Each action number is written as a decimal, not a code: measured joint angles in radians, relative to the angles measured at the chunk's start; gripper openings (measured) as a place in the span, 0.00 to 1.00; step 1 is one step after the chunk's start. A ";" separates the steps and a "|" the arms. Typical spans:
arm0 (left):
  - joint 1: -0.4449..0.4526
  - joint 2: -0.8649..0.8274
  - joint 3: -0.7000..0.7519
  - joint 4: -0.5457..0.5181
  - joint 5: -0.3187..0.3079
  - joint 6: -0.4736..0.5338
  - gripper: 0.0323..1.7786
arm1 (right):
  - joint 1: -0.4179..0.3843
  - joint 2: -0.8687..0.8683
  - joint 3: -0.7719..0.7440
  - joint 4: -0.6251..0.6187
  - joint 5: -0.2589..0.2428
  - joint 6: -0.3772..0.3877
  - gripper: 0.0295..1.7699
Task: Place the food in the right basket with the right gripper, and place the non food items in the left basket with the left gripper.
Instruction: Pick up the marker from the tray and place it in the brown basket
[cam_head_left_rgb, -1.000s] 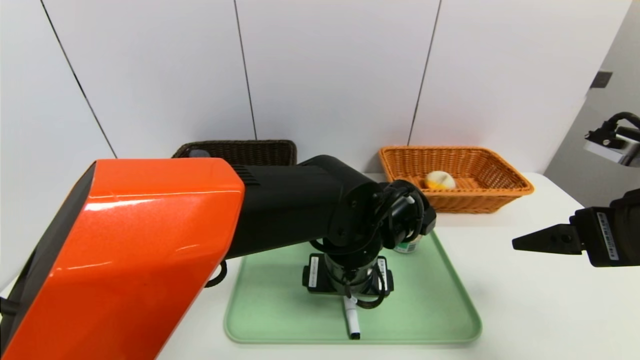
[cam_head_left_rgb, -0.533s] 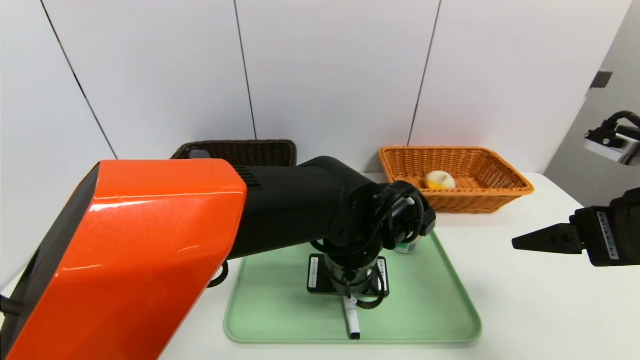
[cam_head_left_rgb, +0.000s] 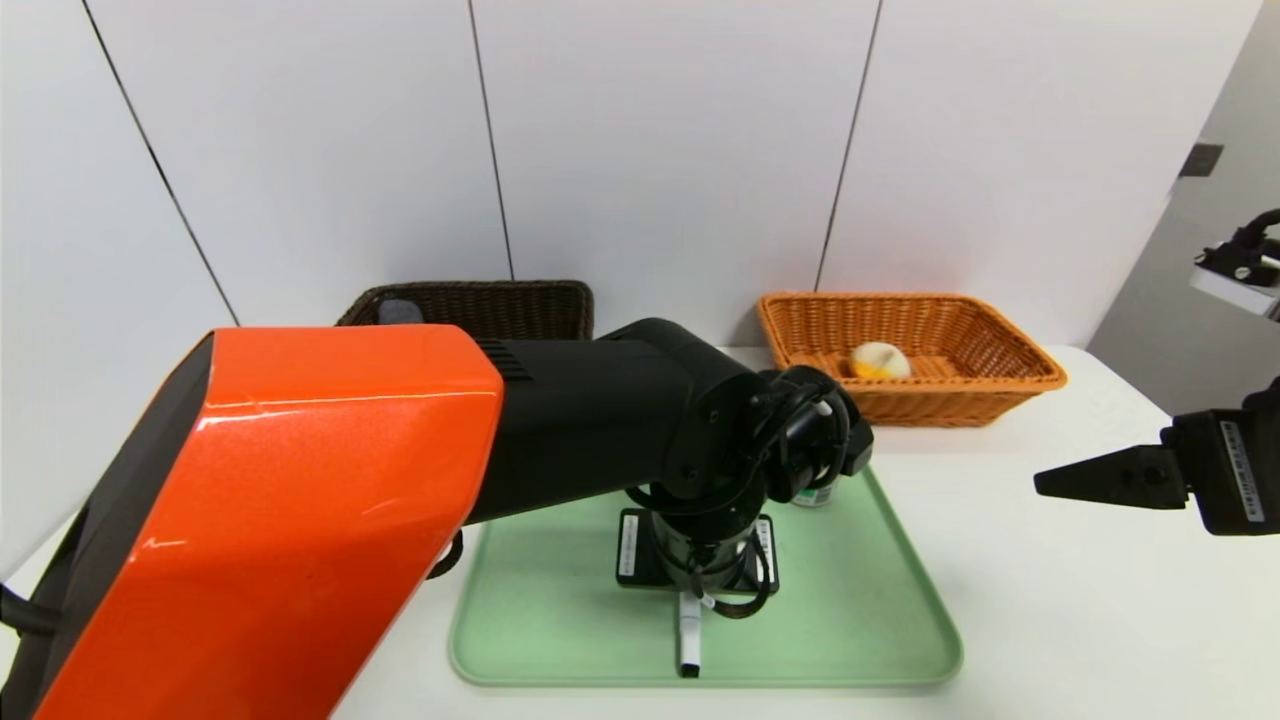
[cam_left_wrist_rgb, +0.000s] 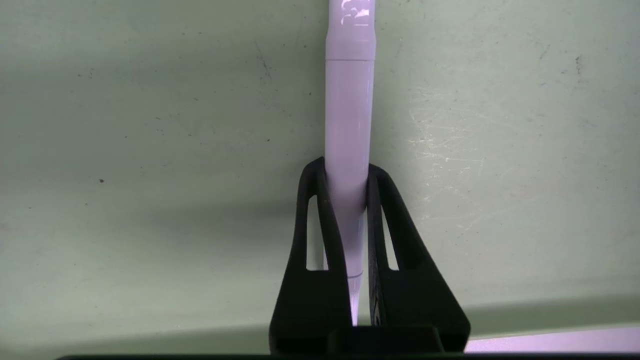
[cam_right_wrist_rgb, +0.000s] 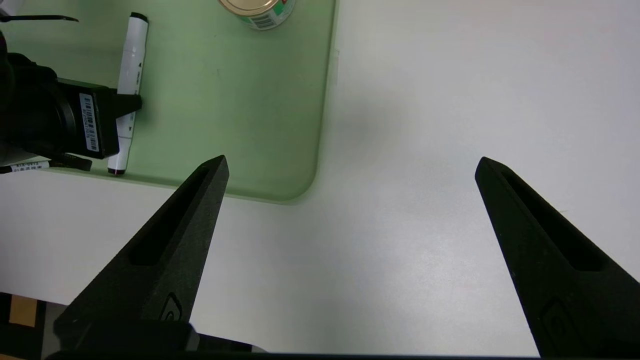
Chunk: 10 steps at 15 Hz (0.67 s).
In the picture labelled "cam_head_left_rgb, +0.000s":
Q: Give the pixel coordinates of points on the dark brown wicker basket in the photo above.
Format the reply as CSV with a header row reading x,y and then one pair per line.
x,y
520,310

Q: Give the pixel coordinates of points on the white marker pen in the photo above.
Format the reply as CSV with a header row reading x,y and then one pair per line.
x,y
690,640

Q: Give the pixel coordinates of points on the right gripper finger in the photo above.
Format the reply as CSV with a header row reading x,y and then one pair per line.
x,y
1120,478

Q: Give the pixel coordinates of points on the orange-topped white bun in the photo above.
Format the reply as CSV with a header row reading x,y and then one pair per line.
x,y
880,360

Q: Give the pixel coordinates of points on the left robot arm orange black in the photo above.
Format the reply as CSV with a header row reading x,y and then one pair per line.
x,y
300,500

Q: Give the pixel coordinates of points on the orange wicker basket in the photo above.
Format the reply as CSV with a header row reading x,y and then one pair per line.
x,y
900,405

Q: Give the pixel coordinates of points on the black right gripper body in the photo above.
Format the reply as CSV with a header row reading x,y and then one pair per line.
x,y
1232,471

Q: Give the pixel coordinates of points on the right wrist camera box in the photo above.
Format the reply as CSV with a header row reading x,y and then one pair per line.
x,y
1240,290

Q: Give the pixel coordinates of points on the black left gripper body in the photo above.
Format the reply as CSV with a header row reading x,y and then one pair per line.
x,y
640,547

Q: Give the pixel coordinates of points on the dark wall fixture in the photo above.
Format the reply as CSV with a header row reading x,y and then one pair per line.
x,y
1200,160

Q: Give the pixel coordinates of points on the light green plastic tray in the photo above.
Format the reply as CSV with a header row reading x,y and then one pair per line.
x,y
850,600

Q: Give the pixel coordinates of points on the tin can with pull tab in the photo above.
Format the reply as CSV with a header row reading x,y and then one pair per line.
x,y
815,495

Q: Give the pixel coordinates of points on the grey towel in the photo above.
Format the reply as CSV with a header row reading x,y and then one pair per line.
x,y
400,312

